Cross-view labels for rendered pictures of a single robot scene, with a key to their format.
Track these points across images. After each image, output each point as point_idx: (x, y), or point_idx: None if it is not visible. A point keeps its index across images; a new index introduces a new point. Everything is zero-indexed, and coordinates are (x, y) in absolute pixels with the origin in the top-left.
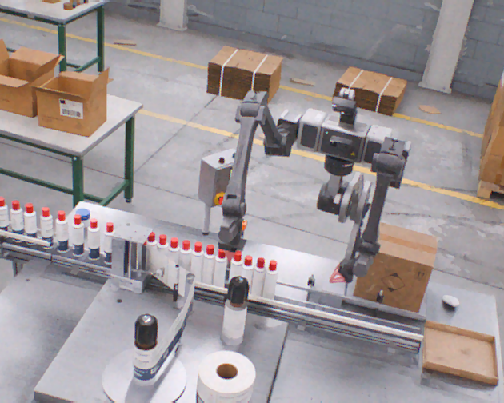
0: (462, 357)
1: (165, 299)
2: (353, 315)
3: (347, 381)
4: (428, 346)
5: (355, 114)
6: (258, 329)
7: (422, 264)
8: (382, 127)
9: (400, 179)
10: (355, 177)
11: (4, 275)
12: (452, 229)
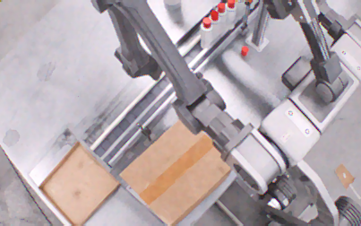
0: (73, 186)
1: None
2: (152, 109)
3: (98, 72)
4: (96, 166)
5: (322, 80)
6: (172, 22)
7: (129, 165)
8: (305, 143)
9: (172, 102)
10: (308, 169)
11: None
12: None
